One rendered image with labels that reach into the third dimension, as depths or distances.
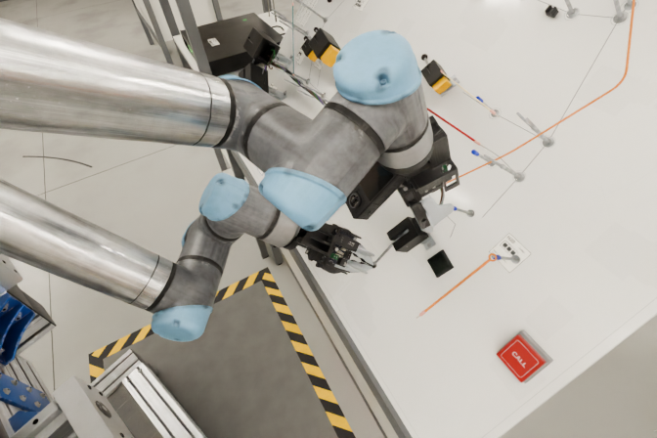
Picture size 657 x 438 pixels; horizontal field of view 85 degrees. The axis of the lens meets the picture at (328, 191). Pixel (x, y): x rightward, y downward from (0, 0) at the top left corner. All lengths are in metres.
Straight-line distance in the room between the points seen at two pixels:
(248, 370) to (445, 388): 1.20
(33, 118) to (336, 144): 0.22
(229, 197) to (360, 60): 0.31
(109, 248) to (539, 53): 0.75
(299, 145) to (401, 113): 0.10
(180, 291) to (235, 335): 1.36
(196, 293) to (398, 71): 0.42
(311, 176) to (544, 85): 0.53
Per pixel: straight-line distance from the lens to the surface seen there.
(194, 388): 1.89
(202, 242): 0.62
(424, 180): 0.50
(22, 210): 0.55
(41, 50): 0.32
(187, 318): 0.57
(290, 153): 0.33
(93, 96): 0.32
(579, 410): 1.96
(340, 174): 0.32
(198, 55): 1.33
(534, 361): 0.67
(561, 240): 0.69
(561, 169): 0.70
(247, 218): 0.57
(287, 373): 1.80
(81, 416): 0.71
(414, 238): 0.68
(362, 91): 0.32
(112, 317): 2.23
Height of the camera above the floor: 1.70
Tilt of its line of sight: 46 degrees down
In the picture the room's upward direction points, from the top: 5 degrees counter-clockwise
